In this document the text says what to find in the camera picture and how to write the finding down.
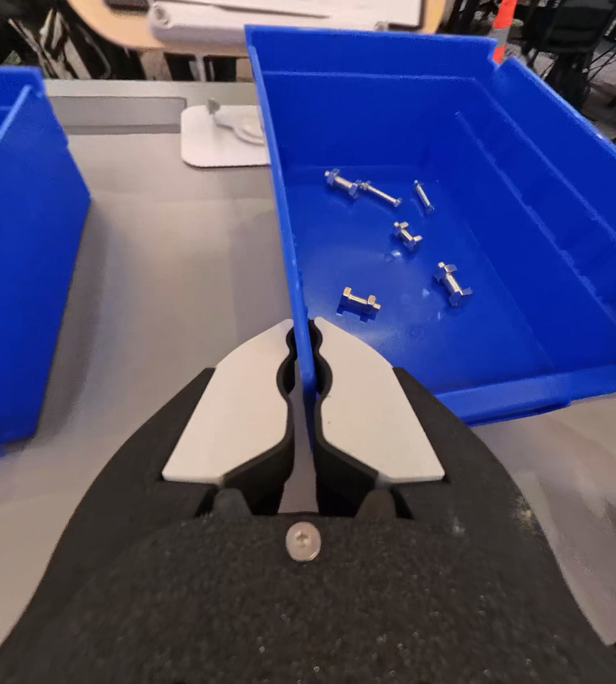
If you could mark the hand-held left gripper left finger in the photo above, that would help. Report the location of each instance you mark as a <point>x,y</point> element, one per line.
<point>233,417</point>

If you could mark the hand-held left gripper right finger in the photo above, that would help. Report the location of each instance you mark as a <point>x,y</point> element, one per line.
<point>377,417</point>

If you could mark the blue plastic bin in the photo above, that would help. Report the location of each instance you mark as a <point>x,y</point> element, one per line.
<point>19,267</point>
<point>474,347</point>

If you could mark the short thick steel bolt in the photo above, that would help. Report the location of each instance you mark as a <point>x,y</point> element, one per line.
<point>452,283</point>

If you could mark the thin short steel bolt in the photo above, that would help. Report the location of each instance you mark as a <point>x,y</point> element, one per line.
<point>424,196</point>

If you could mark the white document stand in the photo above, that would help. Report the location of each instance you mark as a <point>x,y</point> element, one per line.
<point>206,144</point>

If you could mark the orange traffic cone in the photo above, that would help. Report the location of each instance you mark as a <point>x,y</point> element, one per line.
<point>505,32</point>

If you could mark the printed instruction sheet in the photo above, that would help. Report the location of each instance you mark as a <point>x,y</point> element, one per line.
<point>383,10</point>

